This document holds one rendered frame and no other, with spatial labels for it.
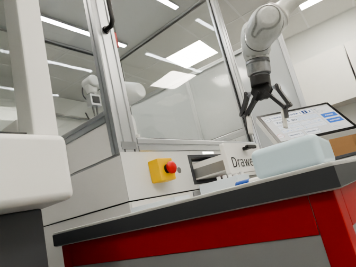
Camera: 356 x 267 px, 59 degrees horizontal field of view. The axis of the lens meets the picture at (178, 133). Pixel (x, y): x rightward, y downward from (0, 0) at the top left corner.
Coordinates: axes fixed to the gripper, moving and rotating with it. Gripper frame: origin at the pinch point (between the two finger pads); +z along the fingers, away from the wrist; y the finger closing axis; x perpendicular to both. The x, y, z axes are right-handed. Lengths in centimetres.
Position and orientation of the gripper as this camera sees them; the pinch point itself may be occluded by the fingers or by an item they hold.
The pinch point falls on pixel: (267, 128)
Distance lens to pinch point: 120.9
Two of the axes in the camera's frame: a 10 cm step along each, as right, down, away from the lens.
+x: -6.3, -0.4, -7.8
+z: 1.1, 9.9, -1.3
